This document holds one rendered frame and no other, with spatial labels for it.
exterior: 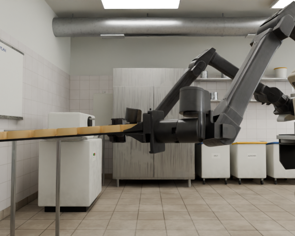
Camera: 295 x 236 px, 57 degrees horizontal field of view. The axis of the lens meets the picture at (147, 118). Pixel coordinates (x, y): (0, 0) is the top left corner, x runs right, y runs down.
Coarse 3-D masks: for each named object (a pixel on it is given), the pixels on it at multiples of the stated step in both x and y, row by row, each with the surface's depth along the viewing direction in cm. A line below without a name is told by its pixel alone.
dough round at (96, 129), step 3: (87, 126) 69; (90, 126) 69; (93, 126) 69; (96, 126) 70; (81, 129) 70; (84, 129) 69; (87, 129) 69; (90, 129) 69; (93, 129) 69; (96, 129) 70; (99, 129) 71; (81, 132) 70; (84, 132) 69; (87, 132) 69; (90, 132) 69; (93, 132) 69; (96, 132) 70; (99, 132) 71
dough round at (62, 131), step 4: (60, 128) 67; (64, 128) 67; (68, 128) 67; (72, 128) 68; (76, 128) 69; (60, 132) 67; (64, 132) 67; (68, 132) 67; (72, 132) 68; (76, 132) 69
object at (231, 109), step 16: (288, 16) 75; (272, 32) 74; (288, 32) 73; (256, 48) 74; (272, 48) 74; (256, 64) 71; (240, 80) 69; (256, 80) 70; (224, 96) 69; (240, 96) 67; (224, 112) 64; (240, 112) 66; (240, 128) 64; (208, 144) 66; (224, 144) 62
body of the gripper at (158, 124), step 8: (152, 112) 64; (160, 112) 67; (152, 120) 64; (160, 120) 65; (168, 120) 64; (176, 120) 63; (152, 128) 64; (160, 128) 63; (168, 128) 62; (176, 128) 62; (152, 136) 64; (160, 136) 63; (168, 136) 62; (152, 144) 63; (160, 144) 67; (152, 152) 64
